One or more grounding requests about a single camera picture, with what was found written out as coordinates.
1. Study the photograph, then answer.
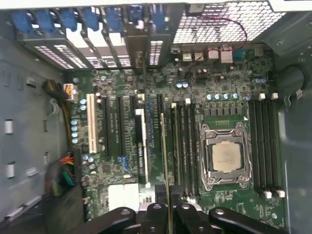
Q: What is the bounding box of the black RAM slot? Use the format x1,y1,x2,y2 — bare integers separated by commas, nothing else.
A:
263,97,276,194
191,102,201,196
170,102,182,187
178,101,190,198
248,91,262,194
255,92,273,199
269,92,286,199
184,98,196,198

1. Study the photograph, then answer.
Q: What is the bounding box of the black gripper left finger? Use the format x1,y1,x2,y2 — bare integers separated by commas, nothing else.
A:
73,184,171,234

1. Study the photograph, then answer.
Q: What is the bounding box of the silver chipset heatsink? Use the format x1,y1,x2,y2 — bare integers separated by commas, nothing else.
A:
108,183,140,207

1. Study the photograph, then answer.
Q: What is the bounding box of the yellow black power cable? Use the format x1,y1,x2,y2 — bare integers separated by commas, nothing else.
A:
43,79,80,149

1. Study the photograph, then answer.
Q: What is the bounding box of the green RAM stick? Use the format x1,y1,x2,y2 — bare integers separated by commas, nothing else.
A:
159,112,173,234

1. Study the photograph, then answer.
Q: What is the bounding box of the metal locking lever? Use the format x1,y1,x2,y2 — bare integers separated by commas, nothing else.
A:
200,124,213,191
237,122,254,189

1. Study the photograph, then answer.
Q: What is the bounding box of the black looped cable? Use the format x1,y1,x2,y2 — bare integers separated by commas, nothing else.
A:
276,63,308,100

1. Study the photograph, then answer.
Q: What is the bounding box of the thin red wire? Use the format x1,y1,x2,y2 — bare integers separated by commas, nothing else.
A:
194,16,248,68

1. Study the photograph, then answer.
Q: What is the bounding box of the metal socket cover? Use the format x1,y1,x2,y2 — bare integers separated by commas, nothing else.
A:
204,129,248,183

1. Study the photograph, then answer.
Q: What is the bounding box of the small grey switch box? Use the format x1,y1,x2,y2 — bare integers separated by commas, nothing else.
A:
187,2,203,15

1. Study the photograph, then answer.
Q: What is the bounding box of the white expansion slot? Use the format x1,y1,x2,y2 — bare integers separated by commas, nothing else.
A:
87,93,98,155

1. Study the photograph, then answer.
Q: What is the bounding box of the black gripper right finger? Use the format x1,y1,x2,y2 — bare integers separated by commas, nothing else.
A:
170,186,292,234

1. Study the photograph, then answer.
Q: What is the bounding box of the CPU socket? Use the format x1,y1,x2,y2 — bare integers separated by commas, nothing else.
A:
198,121,254,193

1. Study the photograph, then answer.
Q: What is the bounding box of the multicoloured power wire bundle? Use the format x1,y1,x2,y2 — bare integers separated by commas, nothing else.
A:
45,151,77,198

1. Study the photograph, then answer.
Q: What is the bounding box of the green motherboard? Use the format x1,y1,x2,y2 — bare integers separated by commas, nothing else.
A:
64,47,285,234

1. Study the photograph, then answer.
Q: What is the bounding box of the blue slot clip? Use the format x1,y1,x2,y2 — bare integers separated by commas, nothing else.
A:
36,9,57,34
106,7,124,32
82,7,98,27
12,11,34,36
129,4,146,27
150,4,169,35
60,9,80,30

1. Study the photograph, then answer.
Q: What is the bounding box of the silver CPU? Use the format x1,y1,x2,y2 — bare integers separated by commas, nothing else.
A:
211,142,245,174

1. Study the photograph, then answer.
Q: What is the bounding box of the black open PC case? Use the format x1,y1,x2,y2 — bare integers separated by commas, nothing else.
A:
0,0,312,234

